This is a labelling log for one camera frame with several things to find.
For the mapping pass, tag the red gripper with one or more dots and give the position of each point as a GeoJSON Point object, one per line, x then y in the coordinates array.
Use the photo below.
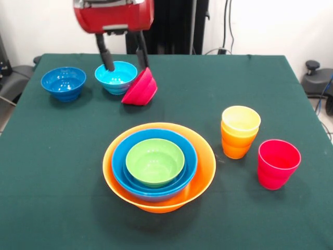
{"type": "Point", "coordinates": [114, 17]}

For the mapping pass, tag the small red bowl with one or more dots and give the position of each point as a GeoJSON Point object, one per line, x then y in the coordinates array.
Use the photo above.
{"type": "Point", "coordinates": [141, 88]}

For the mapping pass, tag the small green bowl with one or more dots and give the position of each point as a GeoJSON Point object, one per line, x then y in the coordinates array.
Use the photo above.
{"type": "Point", "coordinates": [154, 161]}

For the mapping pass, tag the yellow plastic cup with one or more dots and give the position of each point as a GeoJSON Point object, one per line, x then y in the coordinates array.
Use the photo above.
{"type": "Point", "coordinates": [240, 118]}

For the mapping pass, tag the shallow blue ribbed bowl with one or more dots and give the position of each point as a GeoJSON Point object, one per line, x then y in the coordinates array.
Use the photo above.
{"type": "Point", "coordinates": [156, 189]}

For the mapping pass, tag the orange plastic cup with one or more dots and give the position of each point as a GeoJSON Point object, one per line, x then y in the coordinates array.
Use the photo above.
{"type": "Point", "coordinates": [236, 147]}

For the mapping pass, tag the small light blue bowl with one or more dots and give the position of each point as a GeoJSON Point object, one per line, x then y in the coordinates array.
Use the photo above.
{"type": "Point", "coordinates": [115, 78]}

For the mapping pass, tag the small dark blue bowl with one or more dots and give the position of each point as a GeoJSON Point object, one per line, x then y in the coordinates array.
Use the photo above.
{"type": "Point", "coordinates": [63, 83]}

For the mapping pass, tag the large orange bowl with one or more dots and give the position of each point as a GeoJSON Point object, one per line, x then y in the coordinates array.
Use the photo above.
{"type": "Point", "coordinates": [205, 166]}

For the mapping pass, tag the dark green table cloth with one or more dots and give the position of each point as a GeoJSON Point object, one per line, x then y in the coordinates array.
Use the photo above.
{"type": "Point", "coordinates": [166, 234]}

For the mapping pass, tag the red plastic cup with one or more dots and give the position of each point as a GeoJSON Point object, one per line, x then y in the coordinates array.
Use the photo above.
{"type": "Point", "coordinates": [275, 174]}

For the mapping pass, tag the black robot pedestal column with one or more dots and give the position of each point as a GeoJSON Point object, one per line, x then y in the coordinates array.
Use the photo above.
{"type": "Point", "coordinates": [171, 39]}

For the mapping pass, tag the grey pedestal foot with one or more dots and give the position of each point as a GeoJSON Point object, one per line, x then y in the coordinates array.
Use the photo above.
{"type": "Point", "coordinates": [15, 78]}
{"type": "Point", "coordinates": [316, 83]}

